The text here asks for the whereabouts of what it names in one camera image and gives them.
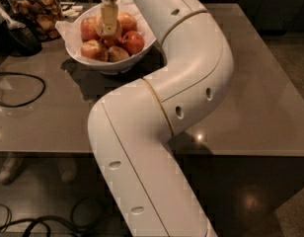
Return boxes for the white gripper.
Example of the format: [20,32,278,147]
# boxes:
[101,0,118,36]

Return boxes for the apple with sticker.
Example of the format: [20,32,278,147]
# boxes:
[95,14,122,40]

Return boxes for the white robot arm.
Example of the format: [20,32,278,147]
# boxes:
[88,0,234,237]

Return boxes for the back right apple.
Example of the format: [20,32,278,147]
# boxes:
[117,12,137,34]

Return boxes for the back left apple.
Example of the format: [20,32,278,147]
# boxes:
[80,17,100,40]

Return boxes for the red right apple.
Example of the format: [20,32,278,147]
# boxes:
[119,31,145,55]

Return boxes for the white items behind bowl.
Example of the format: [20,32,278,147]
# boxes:
[61,5,83,18]

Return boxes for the front left apple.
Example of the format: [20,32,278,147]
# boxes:
[80,39,109,62]

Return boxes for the front middle apple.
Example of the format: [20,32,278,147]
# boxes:
[108,45,129,62]

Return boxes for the white bowl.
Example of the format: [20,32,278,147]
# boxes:
[78,53,147,74]

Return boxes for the glass jar of dried chips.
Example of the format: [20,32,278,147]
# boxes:
[8,0,64,41]

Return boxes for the black round appliance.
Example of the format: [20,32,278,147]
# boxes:
[2,24,42,56]

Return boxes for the right white shoe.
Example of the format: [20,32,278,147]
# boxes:
[57,158,77,183]

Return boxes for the white shoe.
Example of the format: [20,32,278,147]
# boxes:
[0,152,24,185]
[57,158,77,183]

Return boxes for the left white shoe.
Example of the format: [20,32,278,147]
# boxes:
[0,152,24,185]

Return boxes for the black cable on table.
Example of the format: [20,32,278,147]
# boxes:
[0,71,46,109]

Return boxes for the black cables on floor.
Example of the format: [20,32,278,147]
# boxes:
[0,195,132,237]

